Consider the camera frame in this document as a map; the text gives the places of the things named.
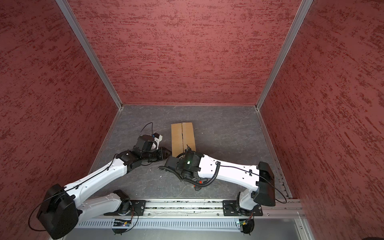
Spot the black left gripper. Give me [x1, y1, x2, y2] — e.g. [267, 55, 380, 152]
[142, 146, 173, 162]

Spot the brown cardboard express box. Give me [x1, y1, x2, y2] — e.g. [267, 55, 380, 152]
[171, 123, 196, 157]

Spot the red black utility knife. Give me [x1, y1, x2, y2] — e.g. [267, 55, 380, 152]
[194, 185, 202, 191]

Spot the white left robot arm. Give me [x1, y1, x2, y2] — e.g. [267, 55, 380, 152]
[37, 133, 172, 240]

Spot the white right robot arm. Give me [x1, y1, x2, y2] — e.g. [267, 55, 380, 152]
[159, 148, 276, 211]

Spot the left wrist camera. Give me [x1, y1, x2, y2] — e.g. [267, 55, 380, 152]
[151, 133, 163, 151]

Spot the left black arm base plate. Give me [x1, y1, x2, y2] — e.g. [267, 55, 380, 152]
[104, 200, 147, 217]

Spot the aluminium front rail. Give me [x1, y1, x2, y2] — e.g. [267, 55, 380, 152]
[83, 197, 305, 218]

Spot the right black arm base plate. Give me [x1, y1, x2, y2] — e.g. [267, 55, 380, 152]
[222, 200, 263, 217]

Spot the white slotted cable duct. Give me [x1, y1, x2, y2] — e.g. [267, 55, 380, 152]
[76, 218, 240, 232]

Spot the left aluminium corner post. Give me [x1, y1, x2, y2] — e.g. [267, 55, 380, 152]
[56, 0, 124, 111]

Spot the aluminium corner post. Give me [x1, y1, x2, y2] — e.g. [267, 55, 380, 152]
[56, 0, 124, 111]
[256, 0, 313, 112]

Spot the right aluminium corner post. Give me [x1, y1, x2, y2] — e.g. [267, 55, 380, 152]
[256, 0, 313, 112]

